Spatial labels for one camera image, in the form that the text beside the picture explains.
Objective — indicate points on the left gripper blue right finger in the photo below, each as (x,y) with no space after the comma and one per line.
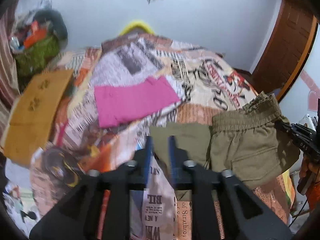
(222,203)

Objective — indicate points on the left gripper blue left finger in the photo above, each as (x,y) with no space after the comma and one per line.
(77,214)

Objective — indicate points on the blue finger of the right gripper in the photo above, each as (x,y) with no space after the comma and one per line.
(284,127)

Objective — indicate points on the olive green pants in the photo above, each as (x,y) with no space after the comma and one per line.
(245,141)

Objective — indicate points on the person's right hand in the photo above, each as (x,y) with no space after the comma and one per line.
(306,166)

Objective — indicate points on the printed bed blanket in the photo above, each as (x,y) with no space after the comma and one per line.
(206,85)

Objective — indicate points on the wooden door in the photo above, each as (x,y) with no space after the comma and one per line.
(287,47)

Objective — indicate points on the pink folded garment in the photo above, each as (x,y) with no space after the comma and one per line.
(120,105)

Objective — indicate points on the striped red gold curtain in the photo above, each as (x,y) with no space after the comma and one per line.
(9,83)

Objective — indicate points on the green fabric storage box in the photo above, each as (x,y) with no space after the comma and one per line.
(33,60)

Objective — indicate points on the yellow foam tube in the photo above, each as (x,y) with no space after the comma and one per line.
(137,25)

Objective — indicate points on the orange box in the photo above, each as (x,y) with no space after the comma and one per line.
(35,34)

